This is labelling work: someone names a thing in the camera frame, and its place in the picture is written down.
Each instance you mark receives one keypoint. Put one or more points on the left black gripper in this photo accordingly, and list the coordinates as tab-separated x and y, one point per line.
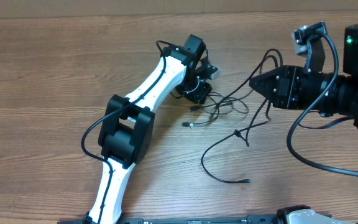
200	94

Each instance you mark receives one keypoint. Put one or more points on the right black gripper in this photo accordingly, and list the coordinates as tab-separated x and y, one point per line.
288	83

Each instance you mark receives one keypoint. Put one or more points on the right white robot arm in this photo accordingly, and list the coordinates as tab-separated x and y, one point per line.
331	65

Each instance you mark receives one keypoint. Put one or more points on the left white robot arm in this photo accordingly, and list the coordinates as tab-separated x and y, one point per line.
127	126

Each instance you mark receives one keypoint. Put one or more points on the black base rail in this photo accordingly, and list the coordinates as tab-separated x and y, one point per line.
249	219

